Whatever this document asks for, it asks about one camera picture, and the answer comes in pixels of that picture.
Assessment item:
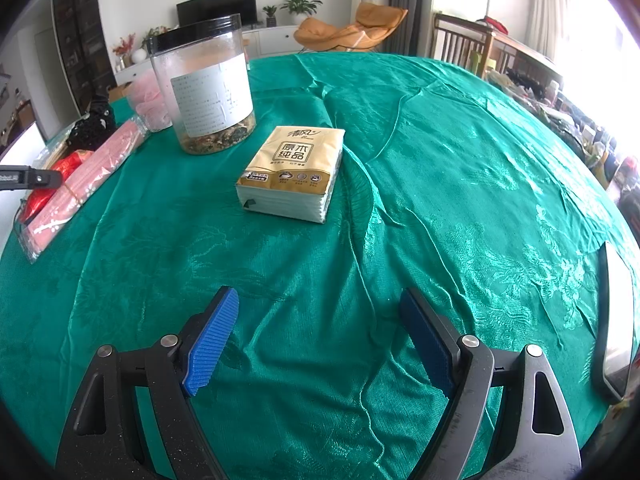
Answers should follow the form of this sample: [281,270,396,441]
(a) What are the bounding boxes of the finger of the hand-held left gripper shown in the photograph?
[0,167,62,192]

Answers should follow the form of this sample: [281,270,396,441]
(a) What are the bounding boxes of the green tablecloth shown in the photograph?
[0,52,640,480]

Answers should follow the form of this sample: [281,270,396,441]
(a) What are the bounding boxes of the clear jar with black lid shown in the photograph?
[146,14,257,156]

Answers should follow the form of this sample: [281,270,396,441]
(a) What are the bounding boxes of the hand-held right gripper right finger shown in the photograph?
[398,287,583,480]

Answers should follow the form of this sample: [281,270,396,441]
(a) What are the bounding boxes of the yellow-green plastic stool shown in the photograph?
[467,50,499,79]

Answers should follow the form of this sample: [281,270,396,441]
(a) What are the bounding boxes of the pink packet in clear wrap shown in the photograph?
[19,115,151,265]

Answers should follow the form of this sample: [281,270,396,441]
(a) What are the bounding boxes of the large green potted plant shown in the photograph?
[279,0,323,26]

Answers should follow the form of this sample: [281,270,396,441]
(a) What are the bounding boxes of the pile of assorted goods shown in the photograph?
[485,67,640,202]

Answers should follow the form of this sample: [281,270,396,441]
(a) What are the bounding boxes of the red flower arrangement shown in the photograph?
[112,34,137,69]

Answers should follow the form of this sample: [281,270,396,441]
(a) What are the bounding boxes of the white sheer curtain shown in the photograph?
[532,0,572,61]

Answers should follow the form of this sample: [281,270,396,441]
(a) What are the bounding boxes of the bag of wooden chopsticks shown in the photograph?
[37,132,72,170]

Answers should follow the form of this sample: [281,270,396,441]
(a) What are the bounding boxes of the tan tissue pack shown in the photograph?
[235,126,346,224]

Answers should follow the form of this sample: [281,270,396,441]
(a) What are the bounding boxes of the wooden railing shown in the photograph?
[432,12,563,92]

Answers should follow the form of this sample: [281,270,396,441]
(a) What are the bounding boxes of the grey curtain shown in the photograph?
[389,0,436,56]

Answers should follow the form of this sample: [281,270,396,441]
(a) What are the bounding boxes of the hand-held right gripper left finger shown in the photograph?
[55,286,240,480]

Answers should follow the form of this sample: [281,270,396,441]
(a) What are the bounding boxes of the flat screen television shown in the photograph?
[176,0,259,28]

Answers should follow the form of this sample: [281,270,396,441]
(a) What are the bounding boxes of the smartphone in dark case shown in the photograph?
[590,241,636,405]

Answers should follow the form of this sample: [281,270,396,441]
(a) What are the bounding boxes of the pink items in clear bag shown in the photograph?
[124,67,174,133]

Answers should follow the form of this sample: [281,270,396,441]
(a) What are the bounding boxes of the red packet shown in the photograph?
[22,151,96,223]

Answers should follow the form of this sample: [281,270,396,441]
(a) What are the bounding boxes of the black display cabinet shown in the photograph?
[51,0,118,117]

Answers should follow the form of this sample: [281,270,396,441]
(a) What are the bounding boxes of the orange lounge chair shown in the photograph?
[293,2,408,54]

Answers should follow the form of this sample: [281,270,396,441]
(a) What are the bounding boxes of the black lace hair accessory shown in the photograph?
[66,91,118,152]

